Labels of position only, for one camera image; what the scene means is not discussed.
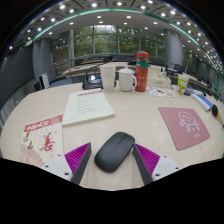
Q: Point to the red bottle with green band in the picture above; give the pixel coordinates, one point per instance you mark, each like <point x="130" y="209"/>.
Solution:
<point x="141" y="73"/>

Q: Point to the pink mouse pad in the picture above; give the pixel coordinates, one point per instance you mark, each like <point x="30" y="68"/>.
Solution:
<point x="183" y="128"/>

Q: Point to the colourful sticker sheet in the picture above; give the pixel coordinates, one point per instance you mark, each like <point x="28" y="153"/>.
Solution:
<point x="160" y="92"/>

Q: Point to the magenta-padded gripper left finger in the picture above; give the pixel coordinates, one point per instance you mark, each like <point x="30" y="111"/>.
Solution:
<point x="77" y="157"/>

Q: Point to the dark office chairs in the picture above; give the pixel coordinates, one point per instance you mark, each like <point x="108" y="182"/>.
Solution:
<point x="156" y="61"/>

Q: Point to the black handheld microphone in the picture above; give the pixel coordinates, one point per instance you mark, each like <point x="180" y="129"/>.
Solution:
<point x="215" y="110"/>

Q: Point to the white lidded ceramic mug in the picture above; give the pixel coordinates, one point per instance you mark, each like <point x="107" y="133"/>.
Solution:
<point x="126" y="80"/>

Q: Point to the ceiling lights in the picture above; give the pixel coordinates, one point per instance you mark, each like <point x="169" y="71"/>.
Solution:
<point x="100" y="16"/>

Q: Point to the white upright device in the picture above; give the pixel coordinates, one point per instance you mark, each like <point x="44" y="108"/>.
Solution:
<point x="44" y="80"/>

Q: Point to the translucent plastic cup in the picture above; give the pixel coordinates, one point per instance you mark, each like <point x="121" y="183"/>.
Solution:
<point x="108" y="78"/>

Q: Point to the black desk microphone unit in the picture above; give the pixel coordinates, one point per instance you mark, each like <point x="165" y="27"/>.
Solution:
<point x="91" y="81"/>
<point x="189" y="91"/>

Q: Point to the cream booklet with red title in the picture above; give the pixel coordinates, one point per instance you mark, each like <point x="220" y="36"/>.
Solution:
<point x="87" y="106"/>

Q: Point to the black computer mouse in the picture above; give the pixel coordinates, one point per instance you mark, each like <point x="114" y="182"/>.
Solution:
<point x="114" y="152"/>

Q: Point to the red and white calligraphy sheet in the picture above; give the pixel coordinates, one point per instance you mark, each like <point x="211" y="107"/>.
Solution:
<point x="41" y="140"/>

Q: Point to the green printed paper cup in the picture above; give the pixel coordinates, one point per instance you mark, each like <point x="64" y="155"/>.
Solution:
<point x="182" y="84"/>

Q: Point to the blue and white book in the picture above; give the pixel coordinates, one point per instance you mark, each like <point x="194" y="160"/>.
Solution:
<point x="201" y="101"/>

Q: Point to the cream cardboard box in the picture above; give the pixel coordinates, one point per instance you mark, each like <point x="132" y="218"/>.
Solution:
<point x="158" y="80"/>

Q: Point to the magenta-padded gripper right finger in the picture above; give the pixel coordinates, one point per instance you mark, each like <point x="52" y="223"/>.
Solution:
<point x="147" y="157"/>

